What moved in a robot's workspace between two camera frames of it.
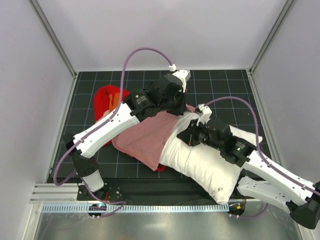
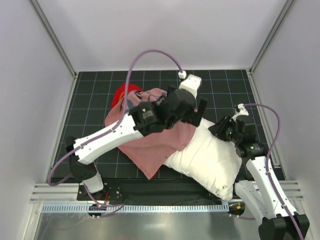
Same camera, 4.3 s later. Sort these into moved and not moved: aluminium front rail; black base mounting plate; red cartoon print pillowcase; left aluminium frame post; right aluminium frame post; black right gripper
Moved: red cartoon print pillowcase; black right gripper
Not moved: black base mounting plate; aluminium front rail; left aluminium frame post; right aluminium frame post
